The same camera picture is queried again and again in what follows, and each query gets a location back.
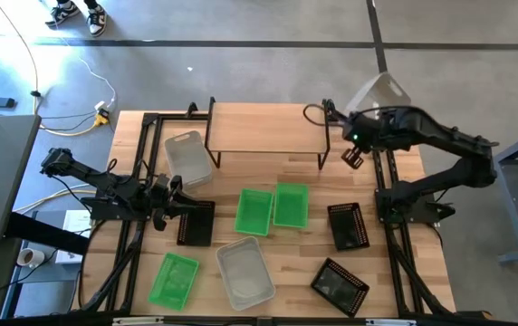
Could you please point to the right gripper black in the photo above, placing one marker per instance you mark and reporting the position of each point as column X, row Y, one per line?
column 353, row 133

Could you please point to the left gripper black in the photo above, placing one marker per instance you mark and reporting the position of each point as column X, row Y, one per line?
column 165, row 199

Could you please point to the black plastic basket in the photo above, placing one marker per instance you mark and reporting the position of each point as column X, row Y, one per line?
column 198, row 228
column 348, row 226
column 339, row 287

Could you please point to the green plastic basket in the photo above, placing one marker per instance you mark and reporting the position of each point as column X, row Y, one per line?
column 291, row 206
column 253, row 213
column 173, row 281

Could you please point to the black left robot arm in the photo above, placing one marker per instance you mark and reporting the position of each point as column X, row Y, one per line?
column 82, row 174

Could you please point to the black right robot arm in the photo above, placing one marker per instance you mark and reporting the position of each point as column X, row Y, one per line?
column 444, row 140

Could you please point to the wooden shelf black legs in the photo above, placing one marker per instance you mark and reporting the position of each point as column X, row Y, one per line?
column 263, row 127

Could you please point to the white paper box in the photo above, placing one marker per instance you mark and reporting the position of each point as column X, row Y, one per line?
column 75, row 226

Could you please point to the white yellow power plug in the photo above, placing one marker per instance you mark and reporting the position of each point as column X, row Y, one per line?
column 101, row 118

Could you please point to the black desk leg beam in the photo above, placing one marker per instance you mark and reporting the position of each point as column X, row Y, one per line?
column 46, row 233

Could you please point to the white cup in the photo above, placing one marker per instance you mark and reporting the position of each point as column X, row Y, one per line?
column 30, row 258

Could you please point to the person's shoe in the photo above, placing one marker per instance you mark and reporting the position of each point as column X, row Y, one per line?
column 62, row 14
column 97, row 20

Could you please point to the white strip on frame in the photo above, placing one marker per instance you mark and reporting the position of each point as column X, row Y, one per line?
column 390, row 322
column 137, row 320

